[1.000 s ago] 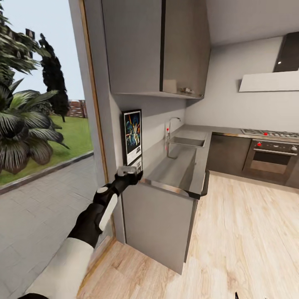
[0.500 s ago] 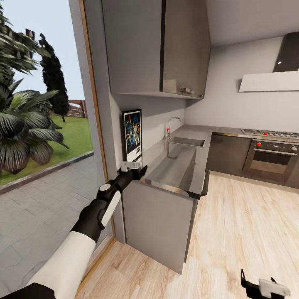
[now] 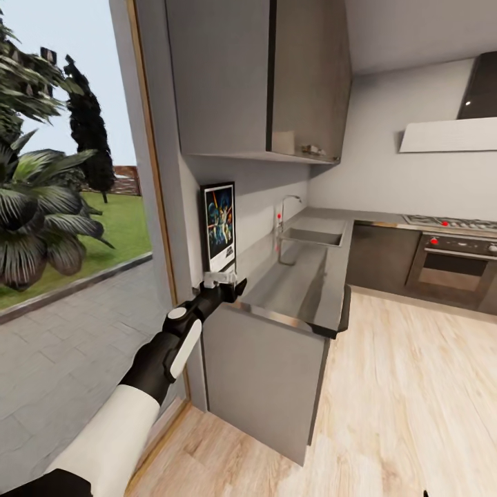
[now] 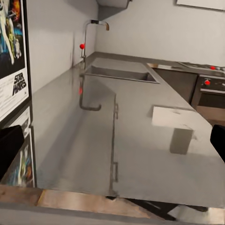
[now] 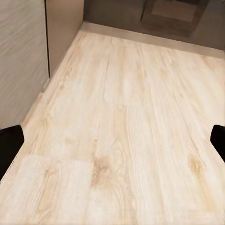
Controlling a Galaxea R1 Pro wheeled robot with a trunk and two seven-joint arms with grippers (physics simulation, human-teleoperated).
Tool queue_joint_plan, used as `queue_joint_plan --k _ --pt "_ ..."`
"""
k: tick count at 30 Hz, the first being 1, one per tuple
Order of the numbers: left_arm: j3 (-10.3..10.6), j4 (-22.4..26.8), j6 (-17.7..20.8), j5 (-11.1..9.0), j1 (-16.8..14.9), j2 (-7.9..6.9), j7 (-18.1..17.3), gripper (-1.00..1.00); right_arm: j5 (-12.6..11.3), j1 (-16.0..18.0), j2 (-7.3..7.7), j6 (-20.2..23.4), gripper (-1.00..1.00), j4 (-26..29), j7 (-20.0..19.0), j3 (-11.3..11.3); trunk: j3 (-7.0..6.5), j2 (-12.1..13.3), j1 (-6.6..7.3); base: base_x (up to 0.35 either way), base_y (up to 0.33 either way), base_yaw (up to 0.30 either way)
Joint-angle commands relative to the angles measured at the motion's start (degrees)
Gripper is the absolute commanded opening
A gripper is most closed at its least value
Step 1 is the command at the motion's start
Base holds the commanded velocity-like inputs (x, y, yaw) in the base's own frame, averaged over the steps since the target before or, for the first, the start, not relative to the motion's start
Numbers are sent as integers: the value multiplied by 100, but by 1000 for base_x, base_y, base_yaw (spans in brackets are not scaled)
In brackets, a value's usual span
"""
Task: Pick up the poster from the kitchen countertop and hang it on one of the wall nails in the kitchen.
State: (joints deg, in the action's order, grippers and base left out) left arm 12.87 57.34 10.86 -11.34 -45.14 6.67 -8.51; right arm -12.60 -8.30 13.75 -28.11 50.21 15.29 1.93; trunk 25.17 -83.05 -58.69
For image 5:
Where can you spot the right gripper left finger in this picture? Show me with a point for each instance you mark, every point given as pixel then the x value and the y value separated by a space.
pixel 11 140

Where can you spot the dishwasher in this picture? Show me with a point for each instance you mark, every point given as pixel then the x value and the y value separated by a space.
pixel 23 58

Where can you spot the oven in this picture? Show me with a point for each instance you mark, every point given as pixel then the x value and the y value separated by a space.
pixel 180 14

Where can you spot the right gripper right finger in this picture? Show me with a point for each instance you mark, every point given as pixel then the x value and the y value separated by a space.
pixel 217 138

